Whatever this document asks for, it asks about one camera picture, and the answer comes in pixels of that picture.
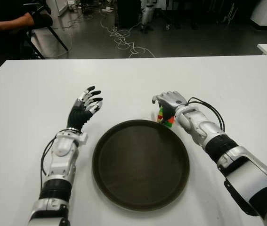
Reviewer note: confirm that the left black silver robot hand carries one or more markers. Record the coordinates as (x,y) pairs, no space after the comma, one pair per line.
(76,116)

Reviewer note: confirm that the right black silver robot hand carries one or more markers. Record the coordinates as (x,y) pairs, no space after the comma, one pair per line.
(173,100)

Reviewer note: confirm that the multicoloured Rubik's cube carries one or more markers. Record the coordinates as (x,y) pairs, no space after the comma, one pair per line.
(169,123)

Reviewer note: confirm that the left silver black robot arm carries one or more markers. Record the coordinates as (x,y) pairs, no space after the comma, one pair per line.
(61,150)

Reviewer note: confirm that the right silver black robot arm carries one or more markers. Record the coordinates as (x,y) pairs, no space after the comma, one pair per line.
(208,131)

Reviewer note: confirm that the dark brown round plate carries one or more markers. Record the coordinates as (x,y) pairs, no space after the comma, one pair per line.
(140,164)

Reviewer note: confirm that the black chair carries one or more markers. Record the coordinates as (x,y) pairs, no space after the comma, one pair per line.
(58,37)

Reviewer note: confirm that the black cabinet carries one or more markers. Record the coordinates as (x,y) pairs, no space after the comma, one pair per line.
(128,14)

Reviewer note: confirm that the folded metal stand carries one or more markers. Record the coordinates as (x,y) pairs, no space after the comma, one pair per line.
(229,14)

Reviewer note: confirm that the white panel board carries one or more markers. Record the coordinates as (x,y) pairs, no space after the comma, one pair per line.
(60,7)

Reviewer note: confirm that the seated person in black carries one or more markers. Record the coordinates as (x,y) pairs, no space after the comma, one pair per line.
(6,22)

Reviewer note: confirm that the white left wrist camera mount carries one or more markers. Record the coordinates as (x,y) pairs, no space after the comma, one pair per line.
(83,138)

